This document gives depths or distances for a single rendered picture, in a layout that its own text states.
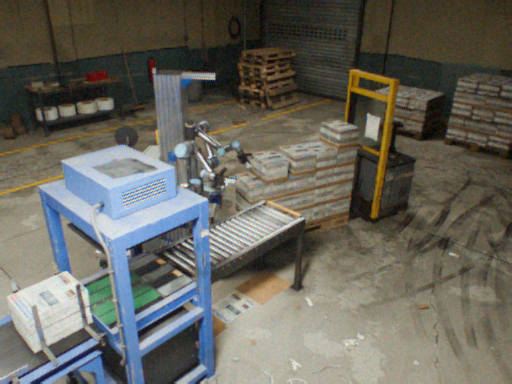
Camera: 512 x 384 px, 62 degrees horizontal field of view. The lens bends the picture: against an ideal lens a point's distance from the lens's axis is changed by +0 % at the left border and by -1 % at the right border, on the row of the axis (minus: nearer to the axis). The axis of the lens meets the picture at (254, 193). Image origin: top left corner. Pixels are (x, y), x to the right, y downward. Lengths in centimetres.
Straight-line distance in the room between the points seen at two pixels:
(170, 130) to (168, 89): 40
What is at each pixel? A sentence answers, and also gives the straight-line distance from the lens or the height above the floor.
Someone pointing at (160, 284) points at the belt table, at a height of 80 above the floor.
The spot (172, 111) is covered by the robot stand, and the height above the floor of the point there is 169.
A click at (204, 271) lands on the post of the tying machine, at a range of 297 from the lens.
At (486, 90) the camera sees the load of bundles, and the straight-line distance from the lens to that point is 895.
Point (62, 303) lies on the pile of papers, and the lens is 288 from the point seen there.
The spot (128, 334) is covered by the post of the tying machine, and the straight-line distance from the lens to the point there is 281.
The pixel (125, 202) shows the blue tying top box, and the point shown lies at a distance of 260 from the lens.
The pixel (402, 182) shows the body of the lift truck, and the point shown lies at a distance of 591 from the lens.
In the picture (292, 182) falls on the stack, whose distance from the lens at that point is 490.
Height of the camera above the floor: 277
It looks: 26 degrees down
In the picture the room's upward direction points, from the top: 1 degrees clockwise
